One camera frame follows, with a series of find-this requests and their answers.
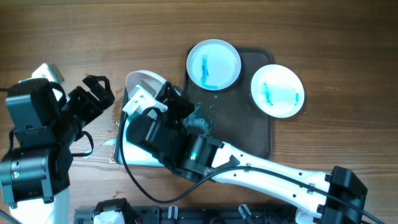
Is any white plate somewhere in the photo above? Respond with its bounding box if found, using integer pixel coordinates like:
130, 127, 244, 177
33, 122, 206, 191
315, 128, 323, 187
251, 64, 305, 118
186, 39, 242, 91
125, 70, 182, 102

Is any right black cable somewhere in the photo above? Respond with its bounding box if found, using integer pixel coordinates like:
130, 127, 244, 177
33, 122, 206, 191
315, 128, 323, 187
119, 107, 386, 224

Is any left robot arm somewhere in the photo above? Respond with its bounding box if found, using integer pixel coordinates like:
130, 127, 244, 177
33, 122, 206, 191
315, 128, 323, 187
1, 75, 115, 223

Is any dark brown serving tray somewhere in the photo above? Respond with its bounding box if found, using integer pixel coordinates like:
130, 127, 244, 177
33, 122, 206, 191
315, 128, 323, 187
183, 47, 274, 159

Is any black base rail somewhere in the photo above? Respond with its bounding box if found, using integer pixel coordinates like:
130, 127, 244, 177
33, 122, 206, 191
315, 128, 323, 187
73, 198, 297, 224

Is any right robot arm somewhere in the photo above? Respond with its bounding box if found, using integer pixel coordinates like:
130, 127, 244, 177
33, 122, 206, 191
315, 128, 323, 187
123, 81, 368, 223

